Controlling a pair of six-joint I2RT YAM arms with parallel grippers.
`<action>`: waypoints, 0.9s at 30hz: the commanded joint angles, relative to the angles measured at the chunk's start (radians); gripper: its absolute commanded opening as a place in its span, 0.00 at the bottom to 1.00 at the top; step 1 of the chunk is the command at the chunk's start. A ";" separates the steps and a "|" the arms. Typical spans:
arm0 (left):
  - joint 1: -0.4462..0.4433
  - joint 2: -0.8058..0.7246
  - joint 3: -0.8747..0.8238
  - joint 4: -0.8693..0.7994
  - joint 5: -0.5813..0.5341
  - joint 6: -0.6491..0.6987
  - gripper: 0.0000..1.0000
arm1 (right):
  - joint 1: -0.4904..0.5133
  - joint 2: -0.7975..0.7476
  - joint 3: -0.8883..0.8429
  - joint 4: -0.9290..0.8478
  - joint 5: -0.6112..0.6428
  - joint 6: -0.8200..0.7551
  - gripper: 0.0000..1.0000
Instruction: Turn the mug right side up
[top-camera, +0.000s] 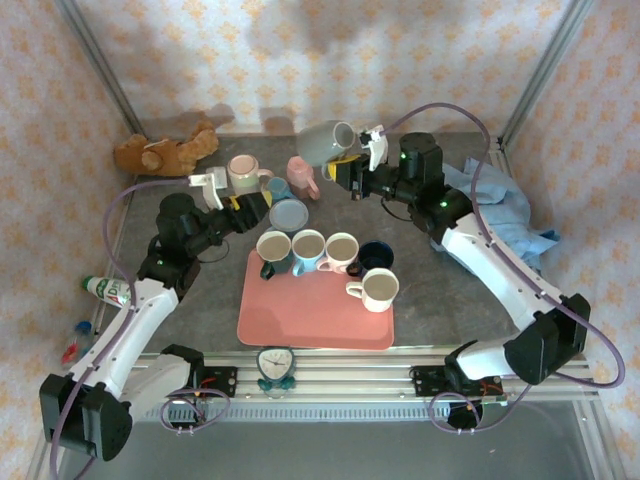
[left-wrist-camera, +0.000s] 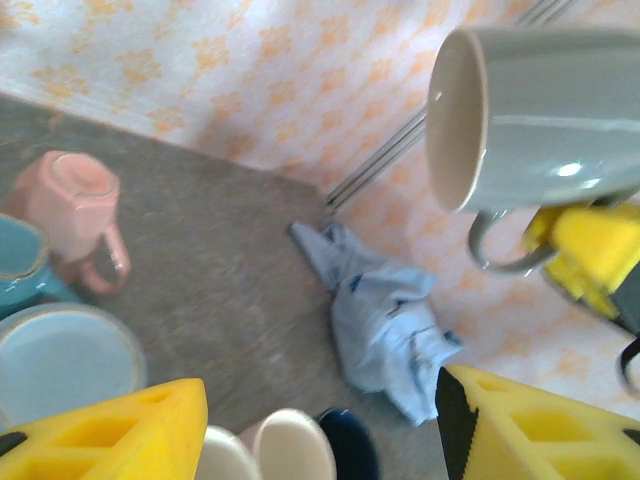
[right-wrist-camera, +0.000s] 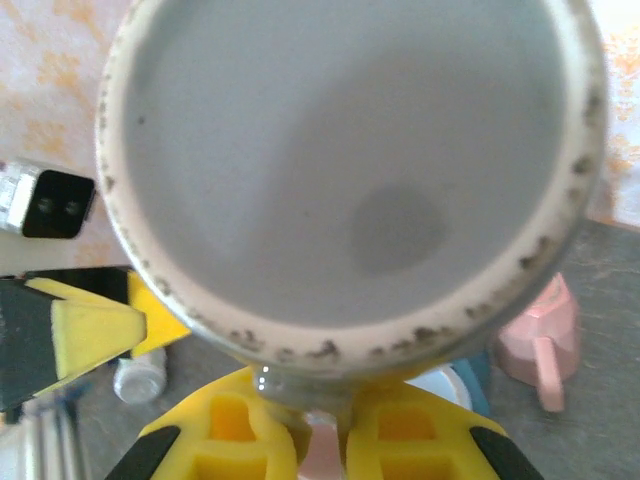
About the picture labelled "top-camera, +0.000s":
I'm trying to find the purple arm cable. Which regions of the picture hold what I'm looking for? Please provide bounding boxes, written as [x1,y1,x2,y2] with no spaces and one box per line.
[47,178,201,480]
[377,102,626,389]

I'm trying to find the teal triangular alarm clock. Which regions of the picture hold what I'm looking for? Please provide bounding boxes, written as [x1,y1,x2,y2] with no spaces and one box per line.
[255,346,297,392]

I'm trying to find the dark green faceted mug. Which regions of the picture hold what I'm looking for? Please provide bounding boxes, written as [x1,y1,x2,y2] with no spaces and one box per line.
[254,229,294,282]

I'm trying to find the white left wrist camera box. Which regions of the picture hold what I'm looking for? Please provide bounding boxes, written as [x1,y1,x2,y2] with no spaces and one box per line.
[188,166,231,211]

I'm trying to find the pearlescent mug with gold script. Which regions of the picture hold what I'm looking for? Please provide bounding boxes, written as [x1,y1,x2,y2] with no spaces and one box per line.
[226,154,275,197]

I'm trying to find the wide pale blue mug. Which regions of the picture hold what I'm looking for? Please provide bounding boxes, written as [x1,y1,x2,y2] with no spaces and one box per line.
[268,198,310,233]

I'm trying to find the aluminium frame post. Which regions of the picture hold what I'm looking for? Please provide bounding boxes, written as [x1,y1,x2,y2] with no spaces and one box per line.
[52,0,149,139]
[498,0,597,142]

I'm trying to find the pink plastic tray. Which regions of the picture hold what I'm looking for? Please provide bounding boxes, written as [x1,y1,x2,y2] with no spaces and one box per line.
[236,248,396,351]

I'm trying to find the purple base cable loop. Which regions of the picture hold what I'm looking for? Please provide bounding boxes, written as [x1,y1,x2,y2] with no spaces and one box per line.
[429,391,485,434]
[159,388,232,434]

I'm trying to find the aluminium frame rail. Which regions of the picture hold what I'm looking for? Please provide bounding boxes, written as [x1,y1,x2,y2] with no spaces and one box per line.
[52,344,601,406]

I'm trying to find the pink faceted mug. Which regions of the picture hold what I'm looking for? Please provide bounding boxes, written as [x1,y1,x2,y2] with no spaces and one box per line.
[285,155,321,200]

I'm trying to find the plain pink mug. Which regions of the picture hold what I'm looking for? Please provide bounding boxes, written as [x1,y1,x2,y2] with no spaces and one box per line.
[317,231,360,275]

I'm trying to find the brown teddy bear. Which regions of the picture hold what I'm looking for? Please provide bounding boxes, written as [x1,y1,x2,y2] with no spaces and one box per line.
[113,119,220,179]

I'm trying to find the light blue shirt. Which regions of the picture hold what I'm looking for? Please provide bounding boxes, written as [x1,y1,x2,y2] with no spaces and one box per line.
[429,155,561,274]

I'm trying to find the navy blue mug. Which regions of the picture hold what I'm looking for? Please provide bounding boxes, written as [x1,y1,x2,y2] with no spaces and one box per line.
[347,240,396,279]

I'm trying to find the green white plastic bottle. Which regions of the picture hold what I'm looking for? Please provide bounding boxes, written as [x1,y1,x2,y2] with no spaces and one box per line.
[81,274,135,307]

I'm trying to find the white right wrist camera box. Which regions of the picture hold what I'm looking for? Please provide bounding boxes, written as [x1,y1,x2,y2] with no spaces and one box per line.
[357,124,390,169]

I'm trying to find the grey slotted cable duct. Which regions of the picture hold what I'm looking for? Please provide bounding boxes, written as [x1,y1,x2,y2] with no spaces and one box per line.
[74,404,451,422]

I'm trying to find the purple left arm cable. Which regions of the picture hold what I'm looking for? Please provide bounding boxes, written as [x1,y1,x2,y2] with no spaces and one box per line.
[47,178,201,480]

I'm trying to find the white printed mug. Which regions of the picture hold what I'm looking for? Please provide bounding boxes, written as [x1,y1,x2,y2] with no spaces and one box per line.
[345,267,400,314]

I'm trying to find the light blue mug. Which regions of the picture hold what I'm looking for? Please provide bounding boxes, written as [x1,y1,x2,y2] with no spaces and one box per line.
[290,228,329,278]

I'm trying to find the teal dotted flower mug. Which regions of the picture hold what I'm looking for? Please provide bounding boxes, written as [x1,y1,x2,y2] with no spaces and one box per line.
[263,177,295,204]

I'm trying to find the grey mug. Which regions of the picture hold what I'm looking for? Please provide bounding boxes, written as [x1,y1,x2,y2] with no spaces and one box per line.
[296,119,357,169]

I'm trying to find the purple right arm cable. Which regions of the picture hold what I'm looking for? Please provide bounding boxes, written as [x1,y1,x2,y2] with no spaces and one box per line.
[377,102,626,389]

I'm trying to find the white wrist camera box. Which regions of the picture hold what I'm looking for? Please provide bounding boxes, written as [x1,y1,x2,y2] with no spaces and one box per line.
[357,124,390,169]
[188,166,231,211]

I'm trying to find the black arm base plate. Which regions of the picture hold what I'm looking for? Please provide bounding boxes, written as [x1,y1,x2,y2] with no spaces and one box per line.
[410,364,506,401]
[147,364,239,400]

